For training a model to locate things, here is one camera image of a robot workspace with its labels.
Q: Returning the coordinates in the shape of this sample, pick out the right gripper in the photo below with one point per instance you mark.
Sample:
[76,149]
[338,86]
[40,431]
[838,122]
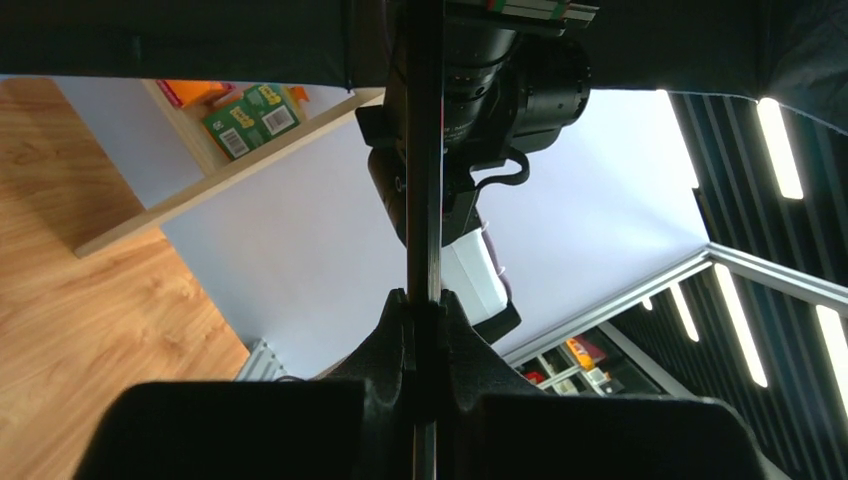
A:
[537,17]

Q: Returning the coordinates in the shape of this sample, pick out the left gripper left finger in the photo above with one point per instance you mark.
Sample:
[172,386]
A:
[348,425]

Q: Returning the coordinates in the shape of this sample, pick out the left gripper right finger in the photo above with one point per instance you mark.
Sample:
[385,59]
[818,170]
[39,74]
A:
[497,425]

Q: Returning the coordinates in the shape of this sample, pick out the light blue folding umbrella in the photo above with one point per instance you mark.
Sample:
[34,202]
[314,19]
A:
[794,52]

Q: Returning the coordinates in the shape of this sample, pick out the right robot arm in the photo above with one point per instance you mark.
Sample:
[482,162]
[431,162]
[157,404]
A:
[512,81]

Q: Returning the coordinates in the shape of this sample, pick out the wooden shelf unit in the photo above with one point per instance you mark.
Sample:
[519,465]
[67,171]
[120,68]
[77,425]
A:
[166,155]

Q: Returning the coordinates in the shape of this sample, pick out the green snack box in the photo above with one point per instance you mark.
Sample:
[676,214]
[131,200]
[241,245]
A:
[259,114]

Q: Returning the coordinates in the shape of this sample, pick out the orange snack box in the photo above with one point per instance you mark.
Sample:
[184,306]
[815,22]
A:
[183,94]

